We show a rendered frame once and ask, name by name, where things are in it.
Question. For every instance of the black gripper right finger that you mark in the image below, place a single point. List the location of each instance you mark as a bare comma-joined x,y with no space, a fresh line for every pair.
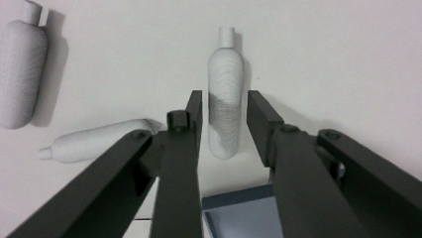
373,199

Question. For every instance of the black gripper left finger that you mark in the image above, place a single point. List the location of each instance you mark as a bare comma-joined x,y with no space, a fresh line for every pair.
103,200

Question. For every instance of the white digital scale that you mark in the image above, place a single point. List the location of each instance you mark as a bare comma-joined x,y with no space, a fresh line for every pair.
139,229

